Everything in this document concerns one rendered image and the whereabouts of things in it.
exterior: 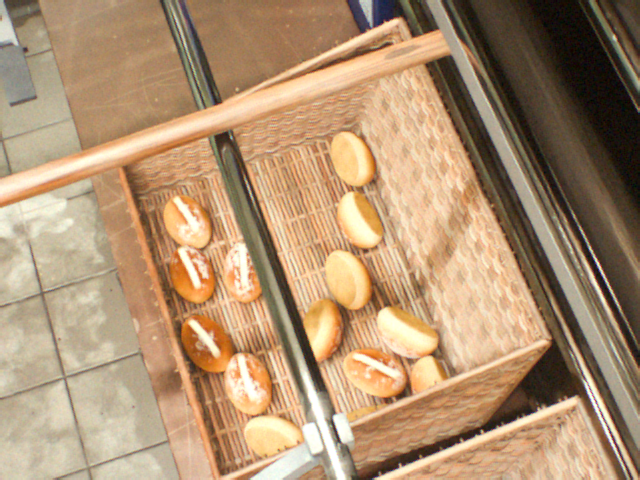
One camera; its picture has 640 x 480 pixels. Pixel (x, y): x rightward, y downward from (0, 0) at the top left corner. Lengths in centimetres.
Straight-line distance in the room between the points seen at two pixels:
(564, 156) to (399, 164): 84
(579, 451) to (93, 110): 101
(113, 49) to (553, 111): 122
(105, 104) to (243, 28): 28
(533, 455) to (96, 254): 124
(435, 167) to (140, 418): 96
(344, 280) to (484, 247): 26
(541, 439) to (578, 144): 68
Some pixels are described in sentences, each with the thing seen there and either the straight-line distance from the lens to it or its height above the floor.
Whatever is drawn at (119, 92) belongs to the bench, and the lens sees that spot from 215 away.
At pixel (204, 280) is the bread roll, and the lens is 190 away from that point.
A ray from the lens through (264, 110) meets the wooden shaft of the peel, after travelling 136.
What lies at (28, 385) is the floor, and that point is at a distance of 259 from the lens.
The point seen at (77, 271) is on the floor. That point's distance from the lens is 266.
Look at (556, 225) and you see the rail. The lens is 104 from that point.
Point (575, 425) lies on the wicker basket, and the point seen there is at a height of 83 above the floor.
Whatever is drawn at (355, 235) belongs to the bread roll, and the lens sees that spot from 191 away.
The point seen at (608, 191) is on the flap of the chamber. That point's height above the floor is 140.
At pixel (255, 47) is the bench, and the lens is 217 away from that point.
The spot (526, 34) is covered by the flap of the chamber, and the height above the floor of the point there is 140.
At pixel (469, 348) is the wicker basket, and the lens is 182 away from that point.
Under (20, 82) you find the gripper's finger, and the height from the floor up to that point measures 127.
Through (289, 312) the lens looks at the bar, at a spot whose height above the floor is 117.
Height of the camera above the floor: 235
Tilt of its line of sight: 64 degrees down
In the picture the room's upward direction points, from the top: 8 degrees counter-clockwise
